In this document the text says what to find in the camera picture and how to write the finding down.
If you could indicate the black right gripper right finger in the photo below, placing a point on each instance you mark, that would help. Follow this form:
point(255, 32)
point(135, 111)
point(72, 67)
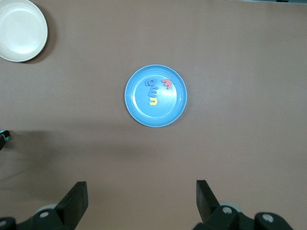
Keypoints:
point(216, 218)

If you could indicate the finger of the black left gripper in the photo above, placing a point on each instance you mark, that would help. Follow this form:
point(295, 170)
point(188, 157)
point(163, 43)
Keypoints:
point(2, 142)

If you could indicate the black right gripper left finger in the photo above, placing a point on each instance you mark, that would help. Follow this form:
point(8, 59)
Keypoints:
point(69, 210)

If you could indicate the teal foam capital R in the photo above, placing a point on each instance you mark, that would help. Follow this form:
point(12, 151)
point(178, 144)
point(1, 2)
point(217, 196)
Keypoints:
point(7, 137)

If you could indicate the yellow foam lowercase u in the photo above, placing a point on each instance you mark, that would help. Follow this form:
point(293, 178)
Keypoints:
point(153, 103)

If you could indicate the blue foam lowercase m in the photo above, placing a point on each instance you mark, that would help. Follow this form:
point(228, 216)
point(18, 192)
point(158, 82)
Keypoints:
point(153, 92)

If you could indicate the red foam lowercase w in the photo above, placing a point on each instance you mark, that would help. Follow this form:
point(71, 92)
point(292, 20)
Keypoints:
point(167, 83)

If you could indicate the blue foam lowercase a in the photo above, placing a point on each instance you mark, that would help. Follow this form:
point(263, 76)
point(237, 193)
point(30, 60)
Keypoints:
point(148, 82)

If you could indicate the beige plate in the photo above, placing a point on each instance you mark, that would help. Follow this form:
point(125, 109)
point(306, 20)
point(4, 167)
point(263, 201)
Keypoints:
point(21, 31)

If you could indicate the blue plate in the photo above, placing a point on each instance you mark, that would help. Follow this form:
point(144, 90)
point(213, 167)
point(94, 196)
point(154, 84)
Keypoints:
point(168, 110)

